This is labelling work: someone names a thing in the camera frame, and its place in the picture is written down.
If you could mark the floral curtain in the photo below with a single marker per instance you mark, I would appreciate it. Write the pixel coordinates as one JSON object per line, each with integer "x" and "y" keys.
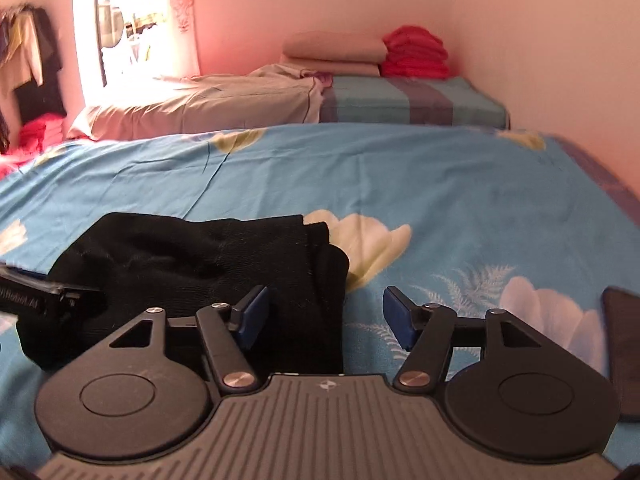
{"x": 182, "y": 15}

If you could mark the blue purple striped mattress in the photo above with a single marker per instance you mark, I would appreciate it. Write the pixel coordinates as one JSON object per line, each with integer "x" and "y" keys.
{"x": 375, "y": 100}

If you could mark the black smartphone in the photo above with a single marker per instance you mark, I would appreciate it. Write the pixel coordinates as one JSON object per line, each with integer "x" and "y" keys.
{"x": 625, "y": 350}

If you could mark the black pants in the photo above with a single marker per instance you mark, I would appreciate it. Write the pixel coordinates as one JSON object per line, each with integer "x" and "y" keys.
{"x": 175, "y": 260}

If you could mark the beige pillow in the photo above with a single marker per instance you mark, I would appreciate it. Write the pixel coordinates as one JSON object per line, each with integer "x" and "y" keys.
{"x": 200, "y": 105}

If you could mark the hanging clothes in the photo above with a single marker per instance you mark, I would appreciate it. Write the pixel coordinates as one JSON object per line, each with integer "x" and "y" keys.
{"x": 30, "y": 60}

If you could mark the blue floral bedsheet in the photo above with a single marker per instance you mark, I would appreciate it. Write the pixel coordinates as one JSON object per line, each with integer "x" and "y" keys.
{"x": 400, "y": 185}

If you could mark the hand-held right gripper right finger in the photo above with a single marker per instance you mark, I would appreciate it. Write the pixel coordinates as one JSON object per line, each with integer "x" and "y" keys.
{"x": 400, "y": 317}

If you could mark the stack of red folded cloths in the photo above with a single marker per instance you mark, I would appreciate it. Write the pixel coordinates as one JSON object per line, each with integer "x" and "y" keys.
{"x": 415, "y": 52}

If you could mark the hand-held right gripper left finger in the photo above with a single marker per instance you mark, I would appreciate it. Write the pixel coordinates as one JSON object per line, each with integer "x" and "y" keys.
{"x": 252, "y": 315}

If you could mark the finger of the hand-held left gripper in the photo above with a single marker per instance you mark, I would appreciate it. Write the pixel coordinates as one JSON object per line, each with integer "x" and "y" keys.
{"x": 80, "y": 302}

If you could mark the red cloth pile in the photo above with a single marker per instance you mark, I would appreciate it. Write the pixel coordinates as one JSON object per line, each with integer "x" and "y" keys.
{"x": 37, "y": 135}

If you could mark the bright window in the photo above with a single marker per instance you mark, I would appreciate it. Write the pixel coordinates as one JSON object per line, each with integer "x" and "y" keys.
{"x": 135, "y": 20}

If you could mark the folded beige blanket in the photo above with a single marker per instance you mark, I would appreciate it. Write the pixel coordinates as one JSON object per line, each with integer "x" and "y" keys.
{"x": 332, "y": 50}

